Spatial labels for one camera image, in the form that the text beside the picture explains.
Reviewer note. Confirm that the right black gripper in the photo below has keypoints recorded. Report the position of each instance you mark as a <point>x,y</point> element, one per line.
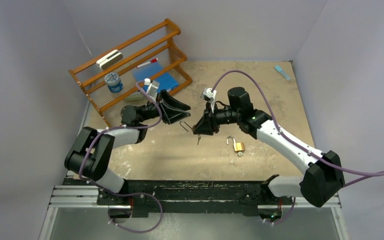
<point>205,126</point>

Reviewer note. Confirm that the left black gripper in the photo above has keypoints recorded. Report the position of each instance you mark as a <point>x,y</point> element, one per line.
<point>170,115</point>

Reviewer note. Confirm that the brass padlock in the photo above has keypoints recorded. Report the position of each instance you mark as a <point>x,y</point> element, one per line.
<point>187,127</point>
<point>237,146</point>

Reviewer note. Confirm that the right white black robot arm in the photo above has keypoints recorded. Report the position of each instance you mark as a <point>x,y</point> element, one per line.
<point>321,179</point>

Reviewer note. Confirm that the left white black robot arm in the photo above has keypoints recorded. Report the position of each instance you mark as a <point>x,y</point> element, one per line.
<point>91,151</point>

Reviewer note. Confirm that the blue book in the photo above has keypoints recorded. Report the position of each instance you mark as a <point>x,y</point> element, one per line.
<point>166,81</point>

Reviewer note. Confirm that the pale green roll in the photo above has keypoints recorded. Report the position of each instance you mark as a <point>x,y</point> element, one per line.
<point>136,96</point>

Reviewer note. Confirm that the orange wooden rack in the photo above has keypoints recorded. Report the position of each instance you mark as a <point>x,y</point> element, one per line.
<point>155,42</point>

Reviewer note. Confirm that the red capped marker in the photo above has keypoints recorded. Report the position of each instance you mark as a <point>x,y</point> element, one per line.
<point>154,60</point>

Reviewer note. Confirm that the blue lidded jar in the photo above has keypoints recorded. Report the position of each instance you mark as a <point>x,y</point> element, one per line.
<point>113,82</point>

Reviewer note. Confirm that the white board eraser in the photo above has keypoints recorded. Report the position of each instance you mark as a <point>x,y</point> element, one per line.
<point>109,59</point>

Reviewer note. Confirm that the light blue eraser block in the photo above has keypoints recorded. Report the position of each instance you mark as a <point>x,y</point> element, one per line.
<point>282,72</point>

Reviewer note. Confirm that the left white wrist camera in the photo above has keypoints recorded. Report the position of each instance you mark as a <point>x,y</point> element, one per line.
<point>151,88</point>

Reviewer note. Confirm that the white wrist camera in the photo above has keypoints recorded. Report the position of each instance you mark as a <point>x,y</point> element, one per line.
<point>208,94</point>
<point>151,88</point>

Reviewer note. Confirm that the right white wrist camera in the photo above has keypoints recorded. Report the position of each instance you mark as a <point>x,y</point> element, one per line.
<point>208,94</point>

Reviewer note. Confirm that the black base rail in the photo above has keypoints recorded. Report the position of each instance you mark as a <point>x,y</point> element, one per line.
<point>225,196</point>

